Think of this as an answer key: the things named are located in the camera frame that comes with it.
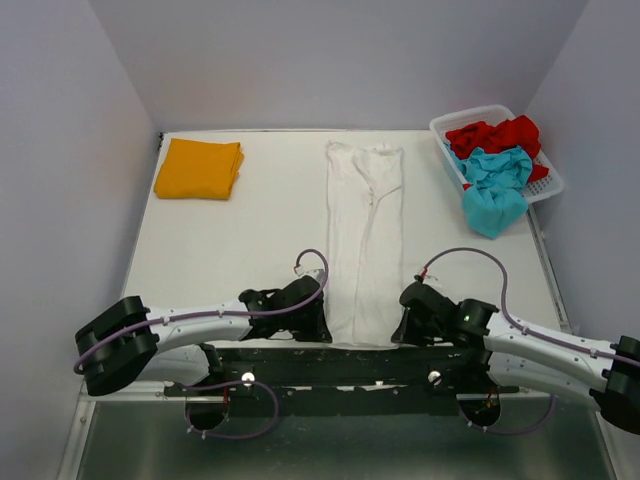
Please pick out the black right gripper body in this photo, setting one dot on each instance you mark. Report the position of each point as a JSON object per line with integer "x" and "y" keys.
{"x": 416, "y": 332}

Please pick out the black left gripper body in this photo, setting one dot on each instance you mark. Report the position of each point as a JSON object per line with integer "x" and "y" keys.
{"x": 306, "y": 328}

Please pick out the folded orange t-shirt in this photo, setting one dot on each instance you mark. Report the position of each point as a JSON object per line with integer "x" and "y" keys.
{"x": 199, "y": 170}

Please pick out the white plastic laundry basket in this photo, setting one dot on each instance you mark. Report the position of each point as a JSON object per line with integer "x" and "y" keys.
{"x": 552, "y": 184}

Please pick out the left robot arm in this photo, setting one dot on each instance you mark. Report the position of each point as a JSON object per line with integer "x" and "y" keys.
{"x": 115, "y": 348}

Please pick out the white t-shirt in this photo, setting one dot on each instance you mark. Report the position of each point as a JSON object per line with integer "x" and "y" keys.
{"x": 365, "y": 245}

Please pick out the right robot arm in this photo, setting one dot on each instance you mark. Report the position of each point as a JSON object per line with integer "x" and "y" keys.
{"x": 514, "y": 353}

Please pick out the black mounting rail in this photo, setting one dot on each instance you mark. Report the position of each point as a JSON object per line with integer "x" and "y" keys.
{"x": 332, "y": 382}

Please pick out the red t-shirt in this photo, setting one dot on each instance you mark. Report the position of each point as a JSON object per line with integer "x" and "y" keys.
{"x": 520, "y": 132}

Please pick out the turquoise t-shirt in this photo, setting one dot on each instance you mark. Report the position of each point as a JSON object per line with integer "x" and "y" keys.
{"x": 494, "y": 199}

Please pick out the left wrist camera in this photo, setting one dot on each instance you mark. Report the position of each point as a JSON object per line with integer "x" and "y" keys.
{"x": 317, "y": 274}

